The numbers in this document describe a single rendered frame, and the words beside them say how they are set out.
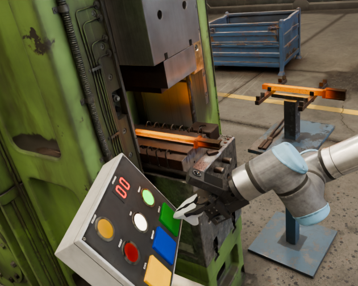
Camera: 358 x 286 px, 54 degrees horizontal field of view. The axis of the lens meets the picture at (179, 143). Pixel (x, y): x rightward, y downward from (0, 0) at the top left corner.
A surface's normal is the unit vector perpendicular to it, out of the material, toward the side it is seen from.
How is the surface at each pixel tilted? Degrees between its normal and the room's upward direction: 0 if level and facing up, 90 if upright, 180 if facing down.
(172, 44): 90
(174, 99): 90
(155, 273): 60
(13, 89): 89
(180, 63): 90
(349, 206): 0
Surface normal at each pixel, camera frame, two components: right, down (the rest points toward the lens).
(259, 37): -0.54, 0.46
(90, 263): -0.11, 0.49
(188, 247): -0.47, -0.32
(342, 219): -0.15, -0.87
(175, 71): 0.84, 0.14
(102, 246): 0.77, -0.50
